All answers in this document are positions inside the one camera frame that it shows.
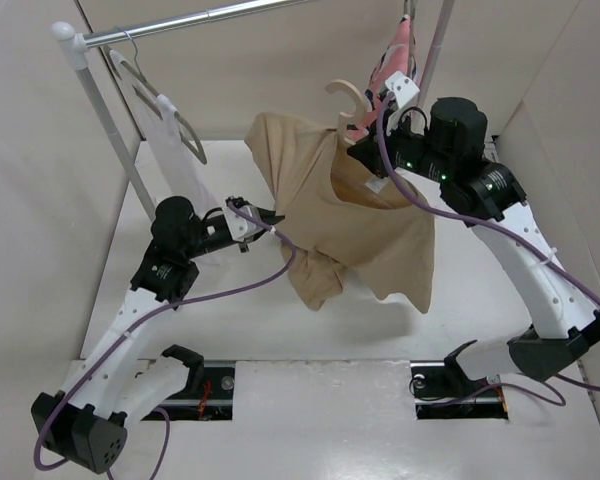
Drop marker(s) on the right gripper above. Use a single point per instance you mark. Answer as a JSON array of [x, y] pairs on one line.
[[392, 128]]

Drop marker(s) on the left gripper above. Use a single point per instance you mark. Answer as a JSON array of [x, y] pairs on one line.
[[270, 218]]

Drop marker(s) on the beige t shirt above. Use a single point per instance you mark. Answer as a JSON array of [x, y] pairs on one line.
[[336, 221]]

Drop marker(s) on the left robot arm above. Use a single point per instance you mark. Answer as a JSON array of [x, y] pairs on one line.
[[88, 420]]

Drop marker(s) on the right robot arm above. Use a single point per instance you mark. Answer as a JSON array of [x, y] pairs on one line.
[[487, 197]]

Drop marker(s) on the grey hanger right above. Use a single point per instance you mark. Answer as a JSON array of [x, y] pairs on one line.
[[409, 11]]

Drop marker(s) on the grey hanger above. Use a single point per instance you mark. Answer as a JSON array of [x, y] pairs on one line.
[[409, 11], [148, 95]]

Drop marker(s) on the grey hanger left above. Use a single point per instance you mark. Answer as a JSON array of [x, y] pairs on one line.
[[148, 95]]

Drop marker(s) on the pink patterned garment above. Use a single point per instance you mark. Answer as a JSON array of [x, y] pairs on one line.
[[394, 58]]

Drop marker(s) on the white garment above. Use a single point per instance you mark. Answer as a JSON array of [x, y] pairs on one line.
[[178, 166]]

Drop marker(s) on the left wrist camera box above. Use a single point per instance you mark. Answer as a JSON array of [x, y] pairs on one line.
[[243, 222]]

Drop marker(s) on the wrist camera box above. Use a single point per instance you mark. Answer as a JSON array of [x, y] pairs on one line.
[[405, 93], [243, 222]]

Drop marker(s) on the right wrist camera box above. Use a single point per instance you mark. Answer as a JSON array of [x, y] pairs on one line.
[[405, 93]]

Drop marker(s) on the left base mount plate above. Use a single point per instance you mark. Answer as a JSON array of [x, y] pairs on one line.
[[211, 401]]

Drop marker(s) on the base mount plate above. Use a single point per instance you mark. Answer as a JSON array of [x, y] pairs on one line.
[[440, 393], [211, 401]]

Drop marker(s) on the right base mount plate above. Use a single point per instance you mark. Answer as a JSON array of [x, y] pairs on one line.
[[440, 393]]

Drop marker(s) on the clothes rack frame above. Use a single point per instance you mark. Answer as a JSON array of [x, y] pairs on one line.
[[75, 45]]

